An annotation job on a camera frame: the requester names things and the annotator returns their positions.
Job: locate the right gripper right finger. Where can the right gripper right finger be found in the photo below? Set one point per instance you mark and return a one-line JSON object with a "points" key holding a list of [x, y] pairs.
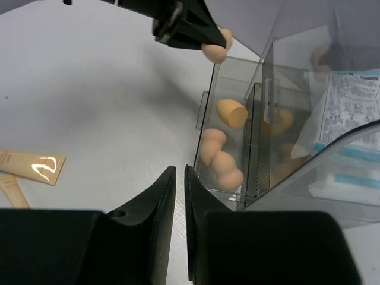
{"points": [[262, 247]]}

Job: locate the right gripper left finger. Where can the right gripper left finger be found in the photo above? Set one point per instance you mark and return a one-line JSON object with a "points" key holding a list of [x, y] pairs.
{"points": [[128, 245]]}

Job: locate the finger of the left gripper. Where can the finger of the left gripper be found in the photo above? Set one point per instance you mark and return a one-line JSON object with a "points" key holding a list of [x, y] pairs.
{"points": [[186, 25]]}

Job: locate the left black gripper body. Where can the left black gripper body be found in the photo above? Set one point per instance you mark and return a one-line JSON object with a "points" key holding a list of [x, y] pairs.
{"points": [[148, 7]]}

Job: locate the beige makeup sponge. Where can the beige makeup sponge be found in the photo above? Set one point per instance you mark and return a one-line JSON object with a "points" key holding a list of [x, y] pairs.
{"points": [[232, 113], [228, 176], [215, 53], [212, 141]]}

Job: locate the clear acrylic organizer box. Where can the clear acrylic organizer box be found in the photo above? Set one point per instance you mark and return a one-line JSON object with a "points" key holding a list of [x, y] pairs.
{"points": [[297, 43]]}

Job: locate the cotton pad pack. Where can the cotton pad pack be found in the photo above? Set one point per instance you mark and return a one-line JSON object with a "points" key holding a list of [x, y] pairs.
{"points": [[350, 100], [351, 174]]}

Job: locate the beige foundation tube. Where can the beige foundation tube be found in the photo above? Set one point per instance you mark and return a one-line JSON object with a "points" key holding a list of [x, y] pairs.
{"points": [[43, 168]]}

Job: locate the gold slim concealer stick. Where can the gold slim concealer stick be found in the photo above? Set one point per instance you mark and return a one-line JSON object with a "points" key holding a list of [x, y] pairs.
{"points": [[13, 192]]}

